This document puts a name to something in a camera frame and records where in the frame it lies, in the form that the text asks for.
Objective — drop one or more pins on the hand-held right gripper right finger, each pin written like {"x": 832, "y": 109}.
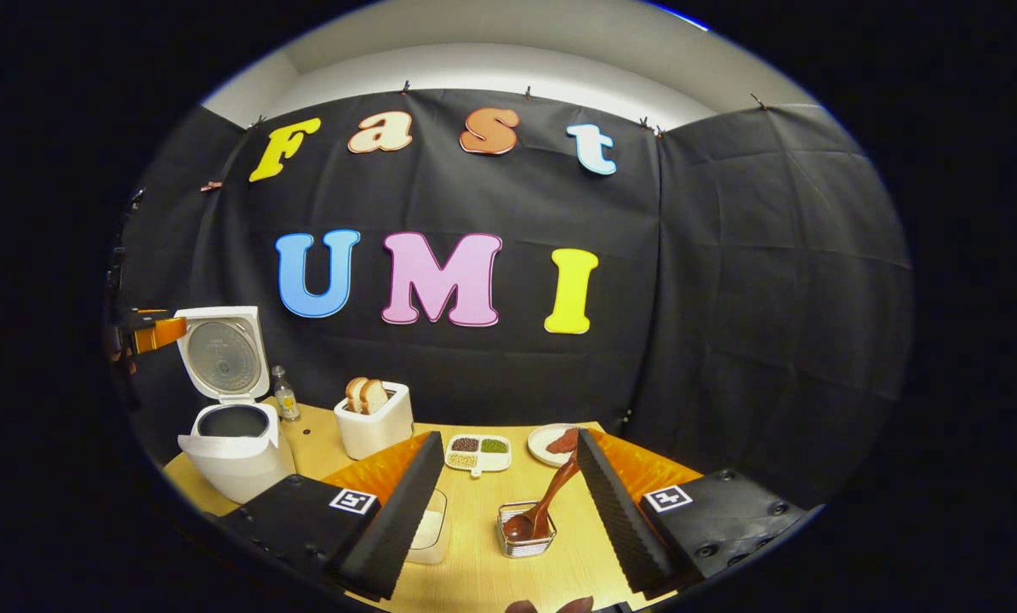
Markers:
{"x": 614, "y": 519}

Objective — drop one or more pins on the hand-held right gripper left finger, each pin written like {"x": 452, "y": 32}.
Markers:
{"x": 406, "y": 519}

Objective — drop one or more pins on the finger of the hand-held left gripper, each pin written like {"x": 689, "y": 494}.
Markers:
{"x": 161, "y": 332}

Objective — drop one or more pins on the clear plastic rice container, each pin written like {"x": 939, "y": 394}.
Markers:
{"x": 430, "y": 528}

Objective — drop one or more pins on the brown wooden spoon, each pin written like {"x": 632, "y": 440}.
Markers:
{"x": 551, "y": 498}

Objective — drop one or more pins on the white rice cooker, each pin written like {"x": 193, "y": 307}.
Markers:
{"x": 236, "y": 468}

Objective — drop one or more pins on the white toaster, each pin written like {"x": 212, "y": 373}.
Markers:
{"x": 376, "y": 434}

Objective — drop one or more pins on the red meat slice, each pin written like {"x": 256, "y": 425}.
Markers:
{"x": 565, "y": 441}

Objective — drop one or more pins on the white divided grain dish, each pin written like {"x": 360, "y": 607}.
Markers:
{"x": 478, "y": 455}

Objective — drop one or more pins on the white round plate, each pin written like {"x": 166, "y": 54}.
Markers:
{"x": 540, "y": 444}

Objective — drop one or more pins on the toast bread slice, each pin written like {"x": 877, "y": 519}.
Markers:
{"x": 354, "y": 396}
{"x": 375, "y": 397}

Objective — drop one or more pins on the small glass bottle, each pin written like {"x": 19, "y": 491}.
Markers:
{"x": 285, "y": 400}

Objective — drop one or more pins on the black backdrop cloth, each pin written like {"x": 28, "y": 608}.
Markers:
{"x": 729, "y": 298}

